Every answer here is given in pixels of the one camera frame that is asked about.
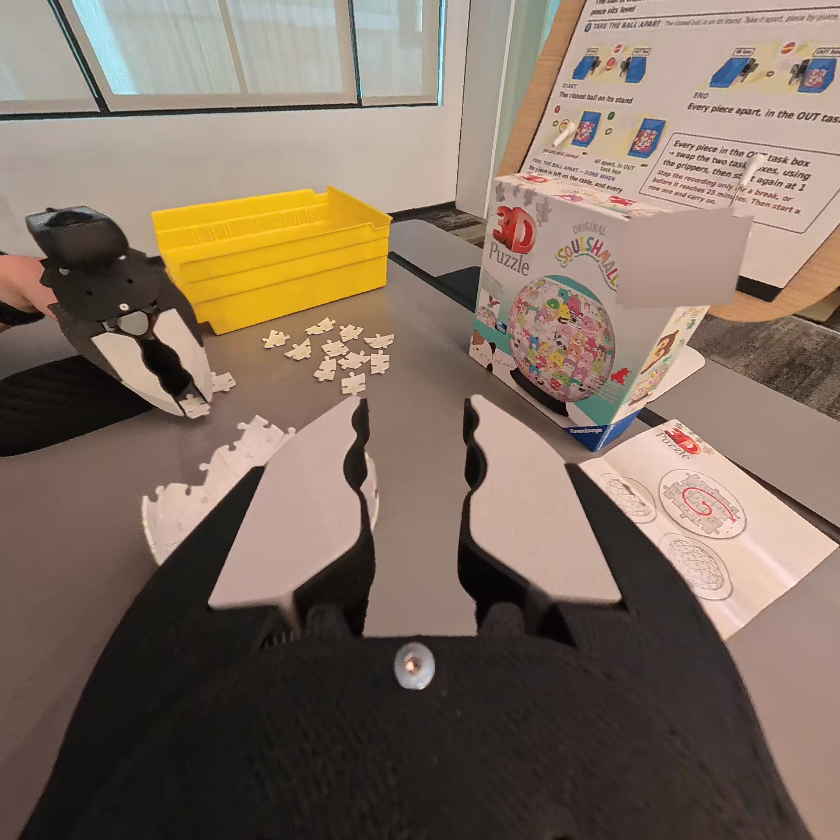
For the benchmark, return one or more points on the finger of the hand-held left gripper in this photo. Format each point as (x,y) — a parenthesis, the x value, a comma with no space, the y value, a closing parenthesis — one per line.
(187,348)
(121,367)

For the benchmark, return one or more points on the printed task instruction sheet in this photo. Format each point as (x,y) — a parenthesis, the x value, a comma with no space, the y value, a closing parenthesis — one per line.
(722,98)

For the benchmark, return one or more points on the yellow plastic bin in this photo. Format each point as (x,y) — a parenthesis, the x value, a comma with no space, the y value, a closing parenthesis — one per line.
(275,262)

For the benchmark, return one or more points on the black wrist rest pad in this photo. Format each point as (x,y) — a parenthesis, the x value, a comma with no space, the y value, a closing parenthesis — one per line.
(59,407)

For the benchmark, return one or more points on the window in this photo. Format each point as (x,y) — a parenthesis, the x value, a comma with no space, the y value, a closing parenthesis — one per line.
(197,46)

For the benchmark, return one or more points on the pile of white puzzle pieces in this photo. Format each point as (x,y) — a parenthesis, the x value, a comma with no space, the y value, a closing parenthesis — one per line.
(334,351)

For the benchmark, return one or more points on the white board peg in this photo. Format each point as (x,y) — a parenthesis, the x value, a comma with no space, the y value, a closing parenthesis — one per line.
(754,165)
(563,134)

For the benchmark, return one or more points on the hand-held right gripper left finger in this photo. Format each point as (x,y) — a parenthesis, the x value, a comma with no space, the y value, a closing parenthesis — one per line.
(289,525)

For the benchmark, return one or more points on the white instruction leaflet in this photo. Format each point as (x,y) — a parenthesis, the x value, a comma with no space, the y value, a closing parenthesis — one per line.
(709,525)

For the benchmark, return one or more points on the instruction poster board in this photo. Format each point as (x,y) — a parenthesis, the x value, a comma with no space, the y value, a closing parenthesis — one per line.
(531,85)

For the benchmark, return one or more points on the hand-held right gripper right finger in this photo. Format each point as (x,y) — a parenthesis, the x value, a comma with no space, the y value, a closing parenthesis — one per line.
(538,525)

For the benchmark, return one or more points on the colourful puzzle box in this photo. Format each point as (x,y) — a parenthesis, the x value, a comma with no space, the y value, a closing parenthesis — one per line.
(558,341)

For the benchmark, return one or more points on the person's left hand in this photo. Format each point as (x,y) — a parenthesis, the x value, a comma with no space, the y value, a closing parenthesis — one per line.
(19,282)

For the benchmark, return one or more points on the partly built puzzle ball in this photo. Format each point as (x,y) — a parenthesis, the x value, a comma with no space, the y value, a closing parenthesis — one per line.
(190,505)

